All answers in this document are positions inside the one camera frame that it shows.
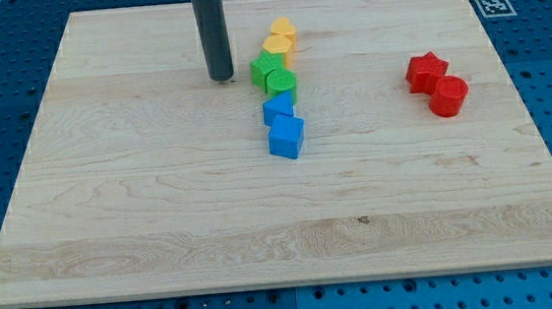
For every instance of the light wooden board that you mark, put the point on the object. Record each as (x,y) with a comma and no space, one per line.
(143,179)

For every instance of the blue cube block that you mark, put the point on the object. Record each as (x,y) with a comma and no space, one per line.
(286,136)

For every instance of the blue triangle block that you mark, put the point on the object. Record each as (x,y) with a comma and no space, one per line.
(281,104)

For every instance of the green cylinder block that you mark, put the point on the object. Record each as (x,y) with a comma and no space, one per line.
(280,81)

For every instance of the green star block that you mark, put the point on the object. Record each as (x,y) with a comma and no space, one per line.
(264,64)

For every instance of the yellow hexagon block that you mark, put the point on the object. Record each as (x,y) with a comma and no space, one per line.
(280,44)

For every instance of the yellow heart block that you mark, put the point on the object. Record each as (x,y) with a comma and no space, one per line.
(284,26)

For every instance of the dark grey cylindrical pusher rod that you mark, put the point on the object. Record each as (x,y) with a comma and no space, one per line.
(211,25)

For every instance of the red star block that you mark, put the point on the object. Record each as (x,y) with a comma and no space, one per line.
(424,71)

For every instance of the red cylinder block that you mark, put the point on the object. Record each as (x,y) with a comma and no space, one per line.
(448,97)

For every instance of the white fiducial marker tag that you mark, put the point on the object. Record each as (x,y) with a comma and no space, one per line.
(495,8)

